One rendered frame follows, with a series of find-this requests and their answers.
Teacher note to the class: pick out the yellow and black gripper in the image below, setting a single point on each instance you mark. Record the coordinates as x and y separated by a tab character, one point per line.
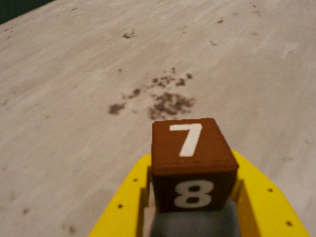
262	208

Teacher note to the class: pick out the dark brown digit cube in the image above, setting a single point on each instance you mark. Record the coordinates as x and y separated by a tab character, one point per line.
192	166

